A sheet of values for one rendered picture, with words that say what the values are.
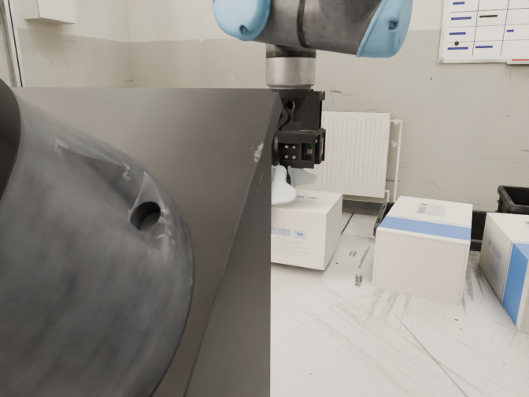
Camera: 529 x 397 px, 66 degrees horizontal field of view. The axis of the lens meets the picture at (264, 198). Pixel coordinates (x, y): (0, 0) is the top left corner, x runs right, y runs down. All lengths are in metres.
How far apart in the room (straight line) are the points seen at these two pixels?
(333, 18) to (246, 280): 0.32
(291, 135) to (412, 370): 0.34
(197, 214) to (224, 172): 0.03
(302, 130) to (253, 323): 0.42
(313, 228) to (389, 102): 2.57
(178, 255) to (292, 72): 0.47
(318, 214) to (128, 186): 0.45
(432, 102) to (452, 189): 0.64
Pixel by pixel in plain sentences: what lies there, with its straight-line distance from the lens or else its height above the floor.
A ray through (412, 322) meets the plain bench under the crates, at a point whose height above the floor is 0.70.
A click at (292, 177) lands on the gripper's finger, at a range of 0.72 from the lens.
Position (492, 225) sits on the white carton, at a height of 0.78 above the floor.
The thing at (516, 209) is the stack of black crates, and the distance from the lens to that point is 1.61.
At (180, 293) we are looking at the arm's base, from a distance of 0.17.
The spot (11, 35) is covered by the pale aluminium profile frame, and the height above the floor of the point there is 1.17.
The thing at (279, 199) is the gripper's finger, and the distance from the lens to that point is 0.60.
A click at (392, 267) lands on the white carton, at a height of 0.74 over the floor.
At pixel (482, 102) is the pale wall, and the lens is 3.14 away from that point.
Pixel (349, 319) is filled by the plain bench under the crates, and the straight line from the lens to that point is 0.55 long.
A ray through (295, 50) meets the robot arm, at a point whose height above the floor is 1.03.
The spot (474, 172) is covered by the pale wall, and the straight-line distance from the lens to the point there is 3.20.
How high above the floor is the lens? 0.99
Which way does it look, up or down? 16 degrees down
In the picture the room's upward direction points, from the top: straight up
